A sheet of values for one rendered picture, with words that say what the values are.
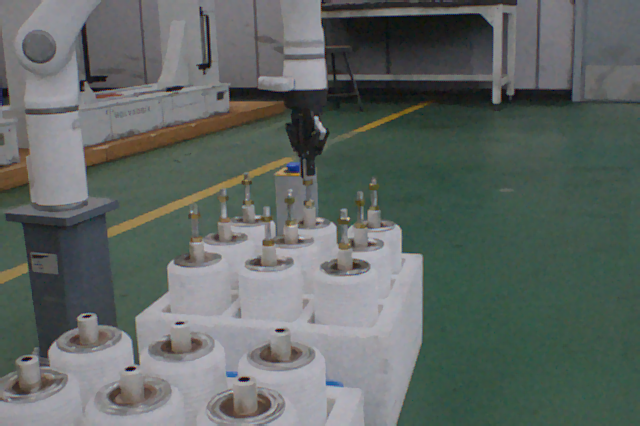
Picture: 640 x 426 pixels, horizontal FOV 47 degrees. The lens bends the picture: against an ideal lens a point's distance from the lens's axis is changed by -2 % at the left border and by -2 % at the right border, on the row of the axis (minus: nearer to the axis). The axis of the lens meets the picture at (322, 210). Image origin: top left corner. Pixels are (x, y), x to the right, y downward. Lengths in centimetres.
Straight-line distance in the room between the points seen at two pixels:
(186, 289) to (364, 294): 27
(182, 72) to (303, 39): 344
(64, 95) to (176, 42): 338
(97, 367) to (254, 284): 31
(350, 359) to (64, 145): 63
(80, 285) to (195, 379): 59
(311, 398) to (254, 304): 33
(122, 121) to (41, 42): 262
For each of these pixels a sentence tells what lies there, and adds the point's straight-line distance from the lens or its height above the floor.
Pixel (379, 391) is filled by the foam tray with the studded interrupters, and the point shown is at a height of 9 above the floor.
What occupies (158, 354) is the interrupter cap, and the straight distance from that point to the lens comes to 86.
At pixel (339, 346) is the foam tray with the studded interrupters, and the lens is 107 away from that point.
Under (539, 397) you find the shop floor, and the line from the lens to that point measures 130.
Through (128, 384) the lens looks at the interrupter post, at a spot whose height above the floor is 27.
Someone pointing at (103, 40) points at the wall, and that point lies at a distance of 762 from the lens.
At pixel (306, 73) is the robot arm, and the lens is 128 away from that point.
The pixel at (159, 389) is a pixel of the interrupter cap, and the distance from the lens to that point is 78.
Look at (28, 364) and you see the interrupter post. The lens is 82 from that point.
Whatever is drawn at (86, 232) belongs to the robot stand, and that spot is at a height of 26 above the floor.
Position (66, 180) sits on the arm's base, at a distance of 137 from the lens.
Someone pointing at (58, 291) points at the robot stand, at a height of 16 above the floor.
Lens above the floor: 60
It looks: 14 degrees down
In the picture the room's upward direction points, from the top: 2 degrees counter-clockwise
